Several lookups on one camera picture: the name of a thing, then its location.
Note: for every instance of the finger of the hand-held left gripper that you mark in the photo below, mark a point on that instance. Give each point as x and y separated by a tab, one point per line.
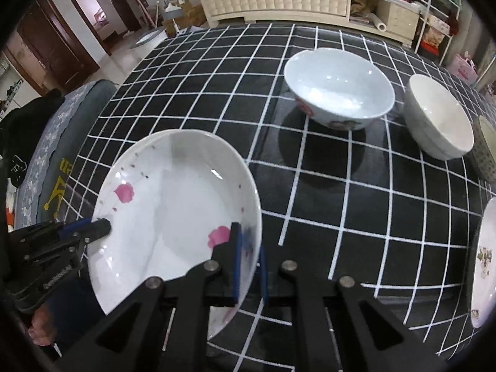
50	252
97	228

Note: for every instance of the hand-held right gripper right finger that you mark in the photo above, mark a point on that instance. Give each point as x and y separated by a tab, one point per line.
264	275

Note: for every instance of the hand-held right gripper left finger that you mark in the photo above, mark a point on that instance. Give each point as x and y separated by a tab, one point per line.
235	263

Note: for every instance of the white plate with pink flowers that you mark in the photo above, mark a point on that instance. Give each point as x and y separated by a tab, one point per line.
174	201

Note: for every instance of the white bowl with red flowers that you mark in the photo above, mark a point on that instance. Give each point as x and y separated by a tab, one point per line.
337	85

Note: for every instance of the white plate with cartoon print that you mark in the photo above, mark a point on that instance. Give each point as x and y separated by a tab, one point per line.
484	263

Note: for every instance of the plain white bowl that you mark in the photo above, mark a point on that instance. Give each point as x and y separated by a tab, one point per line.
438	120

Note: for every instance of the grey patterned bowl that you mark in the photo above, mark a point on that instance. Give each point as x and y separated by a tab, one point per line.
486	151

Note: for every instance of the person's left hand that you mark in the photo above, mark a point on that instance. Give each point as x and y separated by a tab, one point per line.
42	325

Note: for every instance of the person's blue trousers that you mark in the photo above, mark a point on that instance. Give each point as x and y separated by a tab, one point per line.
77	310

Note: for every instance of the grey printed seat cushion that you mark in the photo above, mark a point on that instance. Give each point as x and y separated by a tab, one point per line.
66	139

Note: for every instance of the black white-grid tablecloth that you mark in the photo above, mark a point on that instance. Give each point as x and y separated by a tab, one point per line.
348	209

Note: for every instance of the brown wooden door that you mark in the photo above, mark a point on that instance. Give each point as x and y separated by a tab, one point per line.
54	38

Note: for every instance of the stack of cardboard boxes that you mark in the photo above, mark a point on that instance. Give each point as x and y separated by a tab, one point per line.
186	15

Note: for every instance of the cream tufted low cabinet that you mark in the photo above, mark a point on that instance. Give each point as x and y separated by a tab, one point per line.
294	0

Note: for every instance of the white paper roll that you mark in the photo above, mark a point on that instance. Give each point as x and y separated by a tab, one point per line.
378	22

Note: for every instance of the pink bag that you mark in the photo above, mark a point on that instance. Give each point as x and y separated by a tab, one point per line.
465	69

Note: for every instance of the white metal rack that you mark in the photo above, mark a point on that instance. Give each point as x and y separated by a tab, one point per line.
436	27

